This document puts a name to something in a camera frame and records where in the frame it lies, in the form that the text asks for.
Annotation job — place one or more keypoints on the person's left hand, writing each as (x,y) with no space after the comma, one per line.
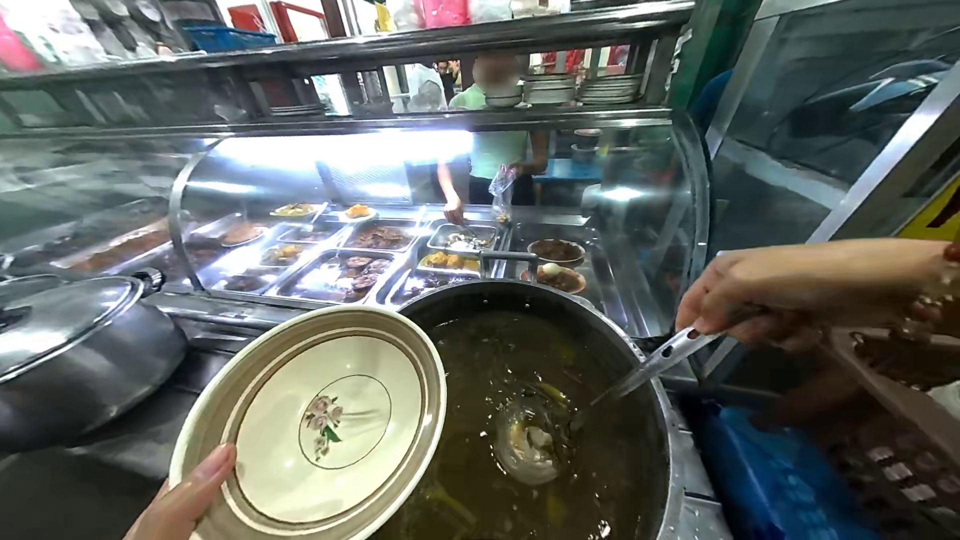
(171,511)

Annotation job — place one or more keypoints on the person's right hand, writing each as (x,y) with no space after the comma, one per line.
(795,283)

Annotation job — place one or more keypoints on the person's left thumb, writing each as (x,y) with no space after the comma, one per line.
(202,480)

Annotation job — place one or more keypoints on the person's right fingers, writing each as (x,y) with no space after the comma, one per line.
(718,296)

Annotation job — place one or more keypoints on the cream bowl with flower print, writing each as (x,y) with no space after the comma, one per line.
(352,420)

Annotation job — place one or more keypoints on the person's right forearm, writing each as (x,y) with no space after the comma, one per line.
(946,296)

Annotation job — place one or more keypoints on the curved glass food display case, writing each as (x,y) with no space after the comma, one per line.
(645,180)

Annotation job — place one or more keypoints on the metal-framed glass panel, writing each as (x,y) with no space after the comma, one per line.
(817,172)

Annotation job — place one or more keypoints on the bowl with food and egg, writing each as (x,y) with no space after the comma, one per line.
(559,279)

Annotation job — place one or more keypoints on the large metal soup pot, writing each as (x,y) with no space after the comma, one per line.
(670,450)

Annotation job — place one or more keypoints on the bowl with dark brown food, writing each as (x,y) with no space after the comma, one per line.
(556,250)

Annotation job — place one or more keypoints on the blue plastic container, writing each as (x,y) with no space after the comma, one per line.
(780,480)

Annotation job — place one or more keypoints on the blue table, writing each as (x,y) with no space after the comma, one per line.
(566,169)

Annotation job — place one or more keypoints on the shiny metal pot lid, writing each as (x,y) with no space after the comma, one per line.
(67,315)

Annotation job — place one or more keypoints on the pinkish-brown plastic crate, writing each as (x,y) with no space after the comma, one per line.
(900,435)

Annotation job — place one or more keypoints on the yellow sign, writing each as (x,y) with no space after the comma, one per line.
(934,215)

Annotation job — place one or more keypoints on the green pillar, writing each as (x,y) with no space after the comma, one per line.
(709,64)

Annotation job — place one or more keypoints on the stack of white plates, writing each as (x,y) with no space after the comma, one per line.
(609,90)
(550,90)

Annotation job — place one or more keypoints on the tray with yellowish stew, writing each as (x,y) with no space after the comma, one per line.
(283,254)

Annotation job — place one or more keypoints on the clear plastic bag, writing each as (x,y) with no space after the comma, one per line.
(502,192)

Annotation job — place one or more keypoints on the plate with reddish-brown food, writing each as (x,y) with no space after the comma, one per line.
(241,235)

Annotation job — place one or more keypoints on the metal serving spoon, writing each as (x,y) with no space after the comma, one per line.
(471,231)

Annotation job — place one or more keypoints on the tray with sliced dark meat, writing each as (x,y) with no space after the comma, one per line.
(362,277)

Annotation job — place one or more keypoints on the tray with white food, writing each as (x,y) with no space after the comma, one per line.
(463,238)

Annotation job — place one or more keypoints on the tray with yellow food chunks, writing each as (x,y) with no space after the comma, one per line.
(448,260)

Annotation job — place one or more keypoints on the dark greenish soup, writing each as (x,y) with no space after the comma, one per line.
(480,465)

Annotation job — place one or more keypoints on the plate with green-yellow food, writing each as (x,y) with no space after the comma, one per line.
(294,210)

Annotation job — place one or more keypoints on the tray with dark stew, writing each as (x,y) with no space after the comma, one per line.
(429,284)

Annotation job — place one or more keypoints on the stack of bowls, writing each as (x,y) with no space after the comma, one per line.
(503,97)

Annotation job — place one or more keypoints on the tray with brown shredded food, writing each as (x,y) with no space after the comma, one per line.
(381,238)

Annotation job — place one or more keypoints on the plate with orange food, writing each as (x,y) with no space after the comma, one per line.
(358,212)

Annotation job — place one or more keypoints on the pink plastic bag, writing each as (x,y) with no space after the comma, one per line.
(446,13)

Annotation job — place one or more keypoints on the metal overhead shelf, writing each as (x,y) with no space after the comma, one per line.
(352,52)

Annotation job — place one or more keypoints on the blue plastic basket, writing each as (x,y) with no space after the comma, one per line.
(229,38)

